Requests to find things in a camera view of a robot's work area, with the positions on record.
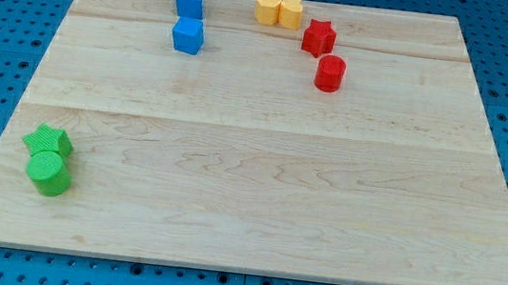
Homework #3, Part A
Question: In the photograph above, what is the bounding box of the yellow hexagon block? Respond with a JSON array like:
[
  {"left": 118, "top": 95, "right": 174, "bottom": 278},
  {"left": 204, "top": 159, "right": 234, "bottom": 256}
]
[{"left": 254, "top": 0, "right": 282, "bottom": 26}]

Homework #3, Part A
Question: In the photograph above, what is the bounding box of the green star block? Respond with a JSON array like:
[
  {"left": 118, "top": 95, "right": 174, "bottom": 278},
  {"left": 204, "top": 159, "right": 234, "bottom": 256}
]
[{"left": 22, "top": 123, "right": 73, "bottom": 157}]

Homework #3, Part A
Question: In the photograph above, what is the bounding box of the red star block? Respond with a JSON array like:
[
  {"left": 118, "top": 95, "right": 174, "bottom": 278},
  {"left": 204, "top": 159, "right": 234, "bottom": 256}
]
[{"left": 301, "top": 19, "right": 337, "bottom": 58}]

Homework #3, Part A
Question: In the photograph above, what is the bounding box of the yellow heart block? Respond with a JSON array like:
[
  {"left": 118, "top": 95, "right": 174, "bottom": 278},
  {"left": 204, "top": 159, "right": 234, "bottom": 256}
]
[{"left": 278, "top": 0, "right": 304, "bottom": 31}]

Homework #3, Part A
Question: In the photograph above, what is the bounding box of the light wooden board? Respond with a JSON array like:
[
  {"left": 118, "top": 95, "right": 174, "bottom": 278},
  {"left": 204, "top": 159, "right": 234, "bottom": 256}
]
[{"left": 0, "top": 0, "right": 508, "bottom": 285}]

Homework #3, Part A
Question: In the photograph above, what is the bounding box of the green cylinder block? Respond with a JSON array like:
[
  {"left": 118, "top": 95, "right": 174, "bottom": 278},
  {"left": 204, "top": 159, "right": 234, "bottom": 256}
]
[{"left": 27, "top": 151, "right": 72, "bottom": 197}]

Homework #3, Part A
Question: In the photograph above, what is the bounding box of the blue cube block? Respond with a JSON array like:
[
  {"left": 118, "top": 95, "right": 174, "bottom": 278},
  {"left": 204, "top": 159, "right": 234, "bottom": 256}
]
[{"left": 173, "top": 16, "right": 204, "bottom": 55}]

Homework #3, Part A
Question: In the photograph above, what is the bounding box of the blue pentagon block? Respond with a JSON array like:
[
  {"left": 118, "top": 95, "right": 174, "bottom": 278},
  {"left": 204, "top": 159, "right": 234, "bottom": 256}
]
[{"left": 175, "top": 0, "right": 204, "bottom": 19}]

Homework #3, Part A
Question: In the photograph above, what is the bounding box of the red cylinder block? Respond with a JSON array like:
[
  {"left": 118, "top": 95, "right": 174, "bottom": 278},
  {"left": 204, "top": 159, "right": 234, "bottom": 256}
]
[{"left": 314, "top": 54, "right": 347, "bottom": 92}]

